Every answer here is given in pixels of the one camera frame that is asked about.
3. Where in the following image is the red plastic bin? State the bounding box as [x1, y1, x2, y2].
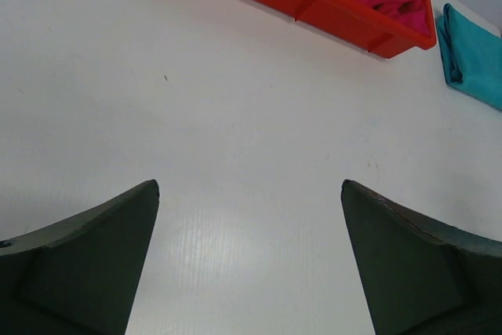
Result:
[253, 0, 437, 59]

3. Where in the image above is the folded teal t shirt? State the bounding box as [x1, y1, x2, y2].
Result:
[435, 3, 501, 111]

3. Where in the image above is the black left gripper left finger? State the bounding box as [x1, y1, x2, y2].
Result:
[1, 180, 159, 334]

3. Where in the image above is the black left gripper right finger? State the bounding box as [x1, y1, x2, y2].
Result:
[340, 180, 501, 334]

